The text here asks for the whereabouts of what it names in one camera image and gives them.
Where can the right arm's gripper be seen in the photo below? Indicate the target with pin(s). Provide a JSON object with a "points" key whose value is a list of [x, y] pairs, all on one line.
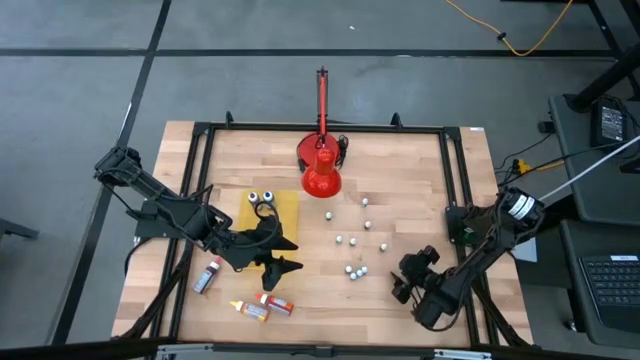
{"points": [[417, 270]]}

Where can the left arm's gripper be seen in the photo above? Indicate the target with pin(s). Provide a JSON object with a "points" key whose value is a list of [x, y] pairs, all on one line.
{"points": [[245, 247]]}

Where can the yellow cutting board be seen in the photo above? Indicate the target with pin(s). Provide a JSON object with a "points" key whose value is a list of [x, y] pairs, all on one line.
{"points": [[287, 215]]}

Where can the red-orange ink bottle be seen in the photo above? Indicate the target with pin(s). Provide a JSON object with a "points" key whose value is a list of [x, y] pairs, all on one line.
{"points": [[277, 304]]}

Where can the yellow ink bottle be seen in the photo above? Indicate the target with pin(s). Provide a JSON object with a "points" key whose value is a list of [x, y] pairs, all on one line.
{"points": [[252, 312]]}

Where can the pink ink bottle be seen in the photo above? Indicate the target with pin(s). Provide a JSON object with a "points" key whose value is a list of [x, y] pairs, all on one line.
{"points": [[205, 280]]}

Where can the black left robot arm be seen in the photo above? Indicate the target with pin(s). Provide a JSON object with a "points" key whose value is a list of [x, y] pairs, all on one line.
{"points": [[150, 187]]}

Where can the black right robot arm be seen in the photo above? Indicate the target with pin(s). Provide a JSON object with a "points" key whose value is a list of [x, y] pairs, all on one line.
{"points": [[480, 260]]}

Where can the blue-capped ink bottle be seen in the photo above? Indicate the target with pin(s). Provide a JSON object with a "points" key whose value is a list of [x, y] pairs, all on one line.
{"points": [[268, 196]]}

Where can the purple-capped ink bottle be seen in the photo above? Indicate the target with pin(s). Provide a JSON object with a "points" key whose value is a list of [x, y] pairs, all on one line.
{"points": [[253, 197]]}

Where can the red desk lamp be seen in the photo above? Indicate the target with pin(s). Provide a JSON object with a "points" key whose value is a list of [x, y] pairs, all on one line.
{"points": [[321, 180]]}

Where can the dark desk with keyboard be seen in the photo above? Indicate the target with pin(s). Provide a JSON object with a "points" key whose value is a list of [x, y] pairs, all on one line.
{"points": [[570, 280]]}

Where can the yellow power plug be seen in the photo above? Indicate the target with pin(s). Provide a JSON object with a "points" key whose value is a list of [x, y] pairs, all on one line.
{"points": [[522, 166]]}

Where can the dark grey desk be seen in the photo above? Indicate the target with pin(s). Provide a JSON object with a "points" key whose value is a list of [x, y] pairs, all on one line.
{"points": [[575, 165]]}

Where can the black keyboard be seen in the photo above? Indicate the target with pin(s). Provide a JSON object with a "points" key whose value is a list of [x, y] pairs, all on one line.
{"points": [[615, 290]]}

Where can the black power plug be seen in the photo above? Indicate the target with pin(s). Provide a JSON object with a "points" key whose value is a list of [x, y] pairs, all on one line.
{"points": [[545, 127]]}

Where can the black furniture foot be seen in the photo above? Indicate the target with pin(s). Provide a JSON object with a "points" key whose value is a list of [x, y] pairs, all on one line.
{"points": [[15, 229]]}

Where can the black power adapter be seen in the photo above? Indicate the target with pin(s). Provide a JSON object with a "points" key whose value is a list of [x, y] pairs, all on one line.
{"points": [[611, 125]]}

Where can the black camera rig bar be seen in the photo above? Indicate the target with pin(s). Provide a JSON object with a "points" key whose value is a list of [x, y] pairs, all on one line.
{"points": [[320, 351]]}

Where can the black desk leg frame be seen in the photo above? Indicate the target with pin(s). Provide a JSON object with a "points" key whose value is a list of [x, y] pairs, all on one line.
{"points": [[600, 82]]}

